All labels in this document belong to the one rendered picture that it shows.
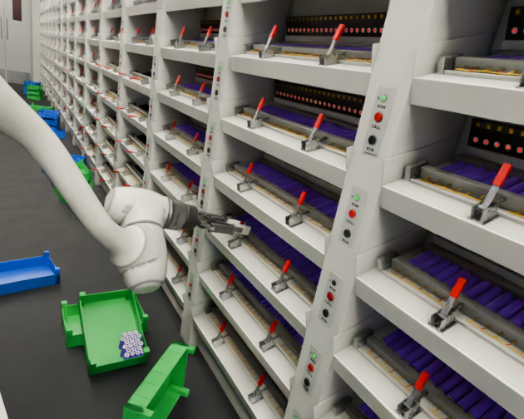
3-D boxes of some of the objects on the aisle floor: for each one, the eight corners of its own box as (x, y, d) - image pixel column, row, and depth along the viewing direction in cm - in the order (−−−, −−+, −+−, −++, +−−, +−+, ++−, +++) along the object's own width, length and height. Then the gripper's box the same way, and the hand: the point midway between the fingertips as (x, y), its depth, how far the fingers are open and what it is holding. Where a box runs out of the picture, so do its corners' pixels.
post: (141, 265, 210) (174, -124, 154) (136, 258, 218) (166, -117, 161) (176, 262, 221) (219, -103, 165) (170, 254, 228) (210, -98, 172)
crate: (145, 362, 145) (150, 351, 140) (87, 376, 134) (90, 365, 129) (130, 296, 163) (133, 284, 158) (77, 303, 152) (79, 292, 147)
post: (188, 348, 156) (265, -207, 100) (180, 334, 163) (248, -191, 107) (231, 337, 167) (323, -169, 110) (222, 325, 174) (304, -156, 118)
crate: (118, 461, 108) (123, 406, 102) (168, 386, 136) (174, 339, 130) (144, 471, 107) (150, 416, 100) (189, 393, 135) (196, 347, 128)
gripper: (168, 217, 118) (232, 229, 133) (186, 239, 106) (254, 249, 120) (175, 194, 117) (239, 209, 131) (195, 214, 105) (264, 228, 119)
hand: (238, 227), depth 124 cm, fingers open, 3 cm apart
